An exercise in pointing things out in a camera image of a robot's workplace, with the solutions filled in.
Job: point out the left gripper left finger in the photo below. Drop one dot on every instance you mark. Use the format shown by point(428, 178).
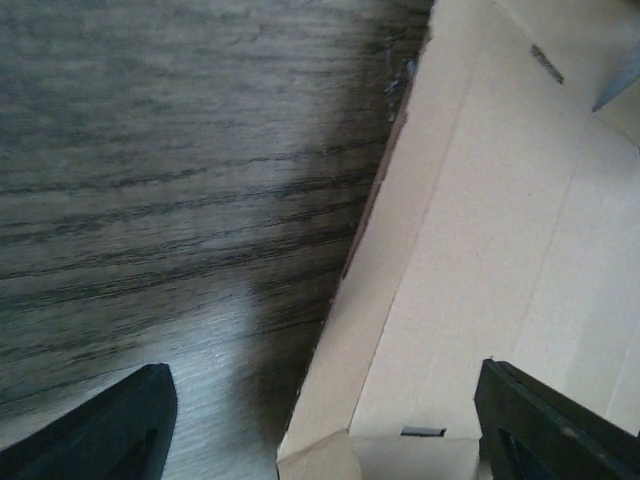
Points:
point(124, 432)

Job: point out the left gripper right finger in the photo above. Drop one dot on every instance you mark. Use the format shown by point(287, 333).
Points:
point(531, 431)

